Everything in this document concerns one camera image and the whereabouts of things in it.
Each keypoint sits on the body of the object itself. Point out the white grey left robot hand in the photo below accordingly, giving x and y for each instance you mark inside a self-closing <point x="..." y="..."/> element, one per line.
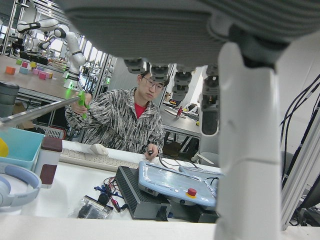
<point x="155" y="30"/>

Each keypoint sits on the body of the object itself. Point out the white slotted plastic crate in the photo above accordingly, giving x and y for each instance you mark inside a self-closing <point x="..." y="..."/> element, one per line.
<point x="55" y="132"/>

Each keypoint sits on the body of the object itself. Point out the dark grey cylinder container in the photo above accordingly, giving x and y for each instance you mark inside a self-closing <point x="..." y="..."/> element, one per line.
<point x="8" y="100"/>

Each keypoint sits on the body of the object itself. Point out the white computer keyboard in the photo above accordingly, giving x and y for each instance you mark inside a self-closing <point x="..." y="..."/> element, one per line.
<point x="82" y="157"/>

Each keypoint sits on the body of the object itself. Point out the light blue headphones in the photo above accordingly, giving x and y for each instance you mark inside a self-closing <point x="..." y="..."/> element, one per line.
<point x="25" y="197"/>

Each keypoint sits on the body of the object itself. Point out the pink cube block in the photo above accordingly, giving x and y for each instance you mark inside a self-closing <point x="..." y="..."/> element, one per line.
<point x="35" y="72"/>

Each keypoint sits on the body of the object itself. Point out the yellow plastic object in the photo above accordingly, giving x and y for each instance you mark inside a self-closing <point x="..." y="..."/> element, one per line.
<point x="3" y="148"/>

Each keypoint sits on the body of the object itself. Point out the teal plastic bin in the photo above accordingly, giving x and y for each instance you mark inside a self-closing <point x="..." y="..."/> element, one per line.
<point x="22" y="145"/>

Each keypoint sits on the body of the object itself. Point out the person in zebra-pattern jacket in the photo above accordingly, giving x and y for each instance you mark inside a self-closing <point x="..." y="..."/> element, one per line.
<point x="117" y="120"/>

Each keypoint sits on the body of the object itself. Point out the orange cube block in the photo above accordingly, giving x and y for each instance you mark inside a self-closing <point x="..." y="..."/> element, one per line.
<point x="10" y="70"/>

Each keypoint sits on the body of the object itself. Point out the clear bag with black parts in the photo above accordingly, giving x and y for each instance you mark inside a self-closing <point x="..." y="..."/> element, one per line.
<point x="92" y="207"/>

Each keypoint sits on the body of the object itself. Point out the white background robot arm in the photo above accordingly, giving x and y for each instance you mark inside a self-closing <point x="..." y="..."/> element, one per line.
<point x="75" y="47"/>

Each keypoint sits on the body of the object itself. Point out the light blue teach pendant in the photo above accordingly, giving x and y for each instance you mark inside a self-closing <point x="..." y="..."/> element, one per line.
<point x="170" y="180"/>

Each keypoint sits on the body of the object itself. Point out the yellow-green cube block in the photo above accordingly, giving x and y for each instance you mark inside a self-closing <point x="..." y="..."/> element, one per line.
<point x="33" y="64"/>

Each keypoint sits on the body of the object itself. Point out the black ribbed power supply box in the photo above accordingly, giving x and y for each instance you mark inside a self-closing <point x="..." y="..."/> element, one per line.
<point x="132" y="190"/>

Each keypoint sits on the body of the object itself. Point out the magenta cube block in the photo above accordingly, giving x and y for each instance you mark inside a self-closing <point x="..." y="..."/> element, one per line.
<point x="43" y="75"/>

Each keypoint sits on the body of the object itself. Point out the white computer mouse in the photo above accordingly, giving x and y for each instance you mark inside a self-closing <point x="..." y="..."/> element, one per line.
<point x="98" y="149"/>

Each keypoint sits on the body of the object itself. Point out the white maroon carton box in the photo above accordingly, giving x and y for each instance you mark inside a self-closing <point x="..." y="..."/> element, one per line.
<point x="47" y="160"/>

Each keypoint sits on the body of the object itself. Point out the aluminium frame post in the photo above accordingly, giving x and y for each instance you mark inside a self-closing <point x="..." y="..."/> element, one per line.
<point x="297" y="180"/>

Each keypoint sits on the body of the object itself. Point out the teal cube block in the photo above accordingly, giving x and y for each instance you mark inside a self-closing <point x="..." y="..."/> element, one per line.
<point x="24" y="71"/>

